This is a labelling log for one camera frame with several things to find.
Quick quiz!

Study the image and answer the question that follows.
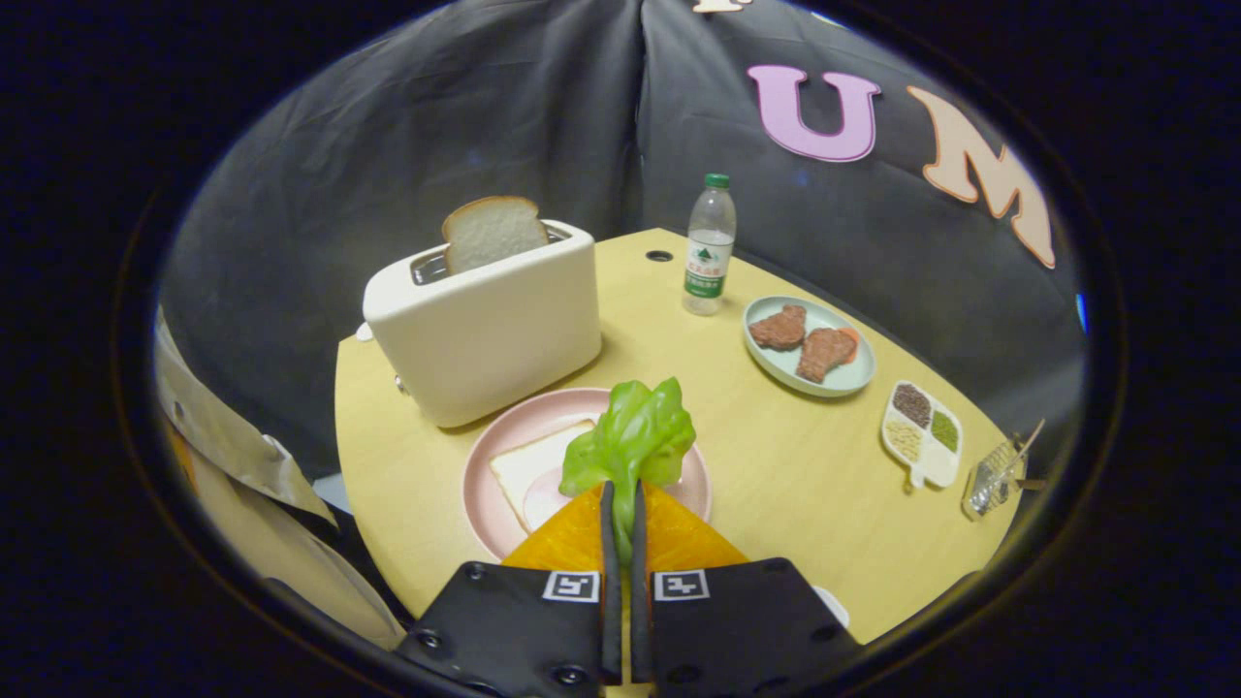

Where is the white bread slice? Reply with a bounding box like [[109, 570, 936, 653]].
[[489, 419, 597, 534]]

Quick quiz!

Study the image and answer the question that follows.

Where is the light green plate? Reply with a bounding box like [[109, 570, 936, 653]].
[[743, 296, 877, 398]]

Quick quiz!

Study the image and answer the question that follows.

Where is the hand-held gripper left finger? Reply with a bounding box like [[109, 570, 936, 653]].
[[396, 482, 621, 698]]

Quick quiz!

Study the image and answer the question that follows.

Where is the clear glass cup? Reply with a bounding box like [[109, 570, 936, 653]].
[[962, 438, 1029, 522]]

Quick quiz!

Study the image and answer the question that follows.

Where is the cream white toaster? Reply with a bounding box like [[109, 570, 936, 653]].
[[362, 219, 603, 430]]

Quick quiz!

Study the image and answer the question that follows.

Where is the white oval plate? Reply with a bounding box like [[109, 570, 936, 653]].
[[812, 585, 852, 629]]

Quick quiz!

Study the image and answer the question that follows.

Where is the clear plastic water bottle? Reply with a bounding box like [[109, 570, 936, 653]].
[[682, 174, 738, 317]]

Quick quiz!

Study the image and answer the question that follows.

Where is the white divided grain dish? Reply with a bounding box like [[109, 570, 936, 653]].
[[880, 380, 965, 491]]

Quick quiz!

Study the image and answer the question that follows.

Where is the green lettuce leaf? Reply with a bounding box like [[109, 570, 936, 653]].
[[558, 377, 697, 568]]

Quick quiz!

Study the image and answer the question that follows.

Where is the person's beige clothing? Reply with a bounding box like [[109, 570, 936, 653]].
[[155, 305, 408, 650]]

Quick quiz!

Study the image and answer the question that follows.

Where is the pink round plate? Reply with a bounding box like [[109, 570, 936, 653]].
[[461, 387, 714, 563]]

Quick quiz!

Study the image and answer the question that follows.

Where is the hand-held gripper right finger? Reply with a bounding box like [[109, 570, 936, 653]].
[[630, 480, 864, 698]]

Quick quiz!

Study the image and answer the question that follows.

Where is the brown crust toast slice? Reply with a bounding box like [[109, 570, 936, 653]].
[[442, 196, 551, 275]]

